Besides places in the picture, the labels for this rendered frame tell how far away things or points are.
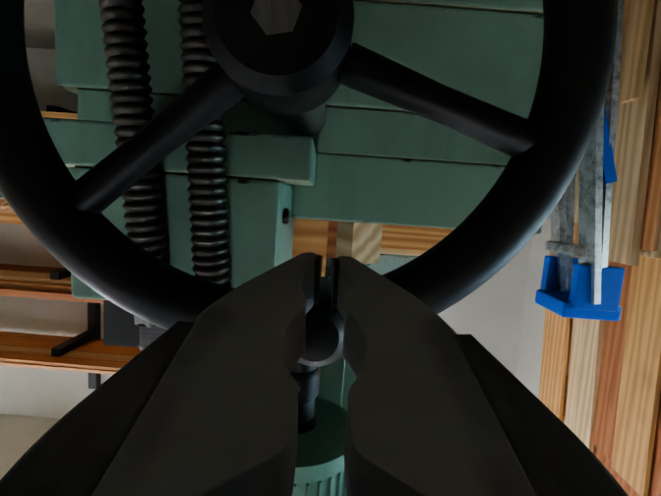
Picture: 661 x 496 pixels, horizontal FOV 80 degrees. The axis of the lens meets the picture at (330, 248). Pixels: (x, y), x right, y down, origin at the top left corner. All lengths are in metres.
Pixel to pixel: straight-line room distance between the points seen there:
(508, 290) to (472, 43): 2.74
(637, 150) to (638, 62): 0.28
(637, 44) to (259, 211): 1.62
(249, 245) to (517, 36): 0.29
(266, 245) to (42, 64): 3.38
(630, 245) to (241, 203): 1.58
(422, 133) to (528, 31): 0.12
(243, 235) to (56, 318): 3.38
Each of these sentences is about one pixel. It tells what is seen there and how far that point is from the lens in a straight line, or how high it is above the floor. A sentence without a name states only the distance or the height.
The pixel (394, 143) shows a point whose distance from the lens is 0.37.
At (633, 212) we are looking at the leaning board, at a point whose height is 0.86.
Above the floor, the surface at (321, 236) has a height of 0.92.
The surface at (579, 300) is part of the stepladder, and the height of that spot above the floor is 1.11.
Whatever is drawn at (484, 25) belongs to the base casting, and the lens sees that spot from 0.41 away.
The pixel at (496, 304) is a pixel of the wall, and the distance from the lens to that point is 3.07.
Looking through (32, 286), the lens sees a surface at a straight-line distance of 3.04.
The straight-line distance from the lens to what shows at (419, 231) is 0.53.
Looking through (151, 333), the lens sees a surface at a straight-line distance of 0.32.
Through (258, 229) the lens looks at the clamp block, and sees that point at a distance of 0.27.
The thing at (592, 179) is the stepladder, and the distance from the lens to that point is 1.23.
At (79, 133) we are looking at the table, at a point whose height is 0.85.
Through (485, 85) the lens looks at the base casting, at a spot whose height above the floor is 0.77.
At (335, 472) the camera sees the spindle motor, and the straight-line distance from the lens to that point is 0.57.
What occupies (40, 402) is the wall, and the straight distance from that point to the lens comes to 3.94.
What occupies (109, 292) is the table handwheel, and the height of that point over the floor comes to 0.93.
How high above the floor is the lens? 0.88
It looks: 7 degrees up
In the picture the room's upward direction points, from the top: 176 degrees counter-clockwise
